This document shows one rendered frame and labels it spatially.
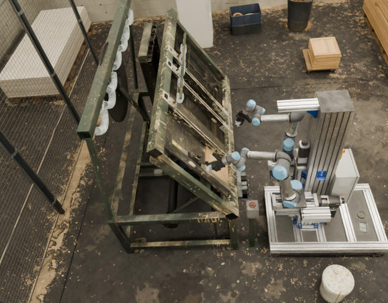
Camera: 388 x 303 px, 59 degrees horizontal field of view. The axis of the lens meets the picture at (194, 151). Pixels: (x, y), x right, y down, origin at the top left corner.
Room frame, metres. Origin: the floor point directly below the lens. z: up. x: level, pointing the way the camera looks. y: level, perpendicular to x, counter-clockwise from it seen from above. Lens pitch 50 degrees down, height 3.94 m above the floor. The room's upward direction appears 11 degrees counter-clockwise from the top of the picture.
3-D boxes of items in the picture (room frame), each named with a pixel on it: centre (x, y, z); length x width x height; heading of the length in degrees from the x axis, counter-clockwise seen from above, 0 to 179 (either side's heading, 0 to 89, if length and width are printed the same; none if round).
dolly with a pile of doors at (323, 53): (4.81, -2.48, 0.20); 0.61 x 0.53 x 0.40; 169
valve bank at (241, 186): (2.18, -0.48, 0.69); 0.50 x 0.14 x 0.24; 170
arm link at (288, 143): (2.16, -0.95, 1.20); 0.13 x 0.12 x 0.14; 155
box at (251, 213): (1.74, -0.47, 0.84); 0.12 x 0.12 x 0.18; 80
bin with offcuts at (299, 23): (6.12, -2.55, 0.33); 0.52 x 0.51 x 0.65; 169
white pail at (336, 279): (1.04, -1.16, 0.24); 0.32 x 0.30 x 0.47; 169
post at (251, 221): (1.74, -0.47, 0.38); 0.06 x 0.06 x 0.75; 80
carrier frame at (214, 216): (2.90, 0.19, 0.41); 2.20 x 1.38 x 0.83; 170
